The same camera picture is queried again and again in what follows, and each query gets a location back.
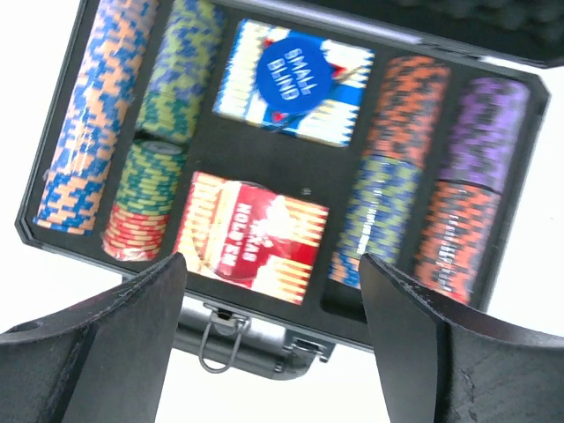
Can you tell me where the purple black chip stack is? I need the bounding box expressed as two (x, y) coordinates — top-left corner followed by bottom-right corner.
(439, 78), (530, 193)

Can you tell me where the blue playing card deck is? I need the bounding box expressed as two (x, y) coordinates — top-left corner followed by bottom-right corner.
(213, 19), (375, 147)

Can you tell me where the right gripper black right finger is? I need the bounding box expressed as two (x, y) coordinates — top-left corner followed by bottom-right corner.
(360, 255), (563, 423)

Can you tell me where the green yellow chip stack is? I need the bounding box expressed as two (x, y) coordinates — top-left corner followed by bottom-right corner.
(115, 139), (187, 217)

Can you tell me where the red playing card deck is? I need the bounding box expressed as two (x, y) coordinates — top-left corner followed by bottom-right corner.
(174, 172), (329, 305)

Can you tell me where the red yellow chip stack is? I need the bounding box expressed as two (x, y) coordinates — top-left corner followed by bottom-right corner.
(102, 204), (169, 262)

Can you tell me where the black poker set case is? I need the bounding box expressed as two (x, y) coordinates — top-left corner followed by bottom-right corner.
(15, 1), (563, 380)

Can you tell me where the blue small blind button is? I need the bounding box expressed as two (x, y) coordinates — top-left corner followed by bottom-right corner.
(256, 36), (332, 115)

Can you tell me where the orange black chip stack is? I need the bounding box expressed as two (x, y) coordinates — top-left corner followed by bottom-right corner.
(414, 181), (501, 304)
(367, 56), (450, 168)

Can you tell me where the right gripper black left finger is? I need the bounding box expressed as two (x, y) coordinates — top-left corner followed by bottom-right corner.
(1, 254), (186, 423)

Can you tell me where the orange black lower chip stack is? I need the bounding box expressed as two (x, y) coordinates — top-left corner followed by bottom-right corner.
(414, 181), (501, 304)

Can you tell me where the blue orange chip stack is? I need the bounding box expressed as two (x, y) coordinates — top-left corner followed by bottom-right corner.
(33, 0), (159, 235)

